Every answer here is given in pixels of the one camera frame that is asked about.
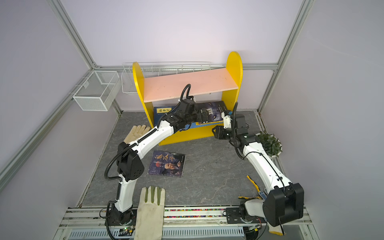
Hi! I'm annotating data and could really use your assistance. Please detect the purple portrait cover book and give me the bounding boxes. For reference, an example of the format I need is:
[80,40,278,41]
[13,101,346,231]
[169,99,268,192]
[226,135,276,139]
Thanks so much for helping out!
[148,151,186,178]

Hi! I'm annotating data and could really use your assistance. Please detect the beige cloth glove on table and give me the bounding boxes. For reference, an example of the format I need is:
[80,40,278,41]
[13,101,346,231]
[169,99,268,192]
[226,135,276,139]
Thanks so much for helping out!
[124,125,151,144]

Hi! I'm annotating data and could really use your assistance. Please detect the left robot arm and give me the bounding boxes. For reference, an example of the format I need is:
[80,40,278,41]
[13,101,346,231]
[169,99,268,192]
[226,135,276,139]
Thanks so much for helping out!
[104,97,209,227]

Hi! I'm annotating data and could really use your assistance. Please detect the white green work glove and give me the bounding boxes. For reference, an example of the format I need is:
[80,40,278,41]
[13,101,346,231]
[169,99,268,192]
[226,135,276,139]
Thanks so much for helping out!
[134,186,166,240]

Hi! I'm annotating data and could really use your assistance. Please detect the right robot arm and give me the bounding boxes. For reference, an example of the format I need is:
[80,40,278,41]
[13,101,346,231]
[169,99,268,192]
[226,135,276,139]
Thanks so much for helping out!
[212,111,304,227]

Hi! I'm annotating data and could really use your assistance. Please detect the blue dotted work glove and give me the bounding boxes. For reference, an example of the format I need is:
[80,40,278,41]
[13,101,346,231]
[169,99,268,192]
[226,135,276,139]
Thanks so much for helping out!
[267,223,285,236]

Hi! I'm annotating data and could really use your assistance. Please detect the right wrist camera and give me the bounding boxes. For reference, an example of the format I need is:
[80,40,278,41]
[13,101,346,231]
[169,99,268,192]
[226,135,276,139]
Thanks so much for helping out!
[221,110,233,130]

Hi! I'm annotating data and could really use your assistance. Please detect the yellow cartoon book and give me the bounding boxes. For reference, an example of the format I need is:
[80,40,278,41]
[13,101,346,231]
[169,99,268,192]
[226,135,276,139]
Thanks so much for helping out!
[192,120,223,128]

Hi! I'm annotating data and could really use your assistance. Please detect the yellow wooden bookshelf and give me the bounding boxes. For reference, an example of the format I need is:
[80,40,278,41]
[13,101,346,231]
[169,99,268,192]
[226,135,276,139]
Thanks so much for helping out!
[133,52,243,145]

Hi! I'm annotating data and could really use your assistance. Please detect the potted green plant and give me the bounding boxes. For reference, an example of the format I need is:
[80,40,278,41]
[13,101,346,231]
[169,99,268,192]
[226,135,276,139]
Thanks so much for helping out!
[257,132,283,158]

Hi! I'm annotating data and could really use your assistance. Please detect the white mesh box basket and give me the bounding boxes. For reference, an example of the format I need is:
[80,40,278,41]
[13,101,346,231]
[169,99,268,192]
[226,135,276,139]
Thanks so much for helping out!
[73,71,122,112]

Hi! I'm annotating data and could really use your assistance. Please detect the yellow handled pliers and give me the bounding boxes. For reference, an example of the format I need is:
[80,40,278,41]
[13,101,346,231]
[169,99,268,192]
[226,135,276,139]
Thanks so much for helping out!
[238,175,263,200]

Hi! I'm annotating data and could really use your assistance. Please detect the white wire wall basket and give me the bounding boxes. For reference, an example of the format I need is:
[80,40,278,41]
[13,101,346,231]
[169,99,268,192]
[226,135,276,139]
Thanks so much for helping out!
[121,62,213,95]

